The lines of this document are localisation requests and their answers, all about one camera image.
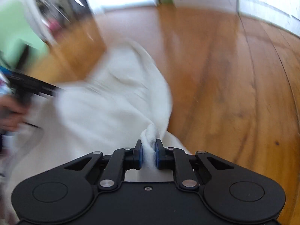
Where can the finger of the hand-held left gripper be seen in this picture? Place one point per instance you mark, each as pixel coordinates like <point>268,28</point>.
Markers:
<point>35,85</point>

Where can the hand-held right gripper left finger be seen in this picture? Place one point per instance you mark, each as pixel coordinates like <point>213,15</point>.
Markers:
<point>140,157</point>

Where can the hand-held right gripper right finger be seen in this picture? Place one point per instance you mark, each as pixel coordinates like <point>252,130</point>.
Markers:
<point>156,157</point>

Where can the green board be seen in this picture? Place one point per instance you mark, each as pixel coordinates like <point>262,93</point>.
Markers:
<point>16,28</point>

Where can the cream fleece garment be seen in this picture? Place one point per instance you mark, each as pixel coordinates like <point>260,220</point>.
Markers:
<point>105,98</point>

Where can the person's left hand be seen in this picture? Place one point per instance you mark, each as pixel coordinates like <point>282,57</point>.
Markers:
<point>16,111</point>

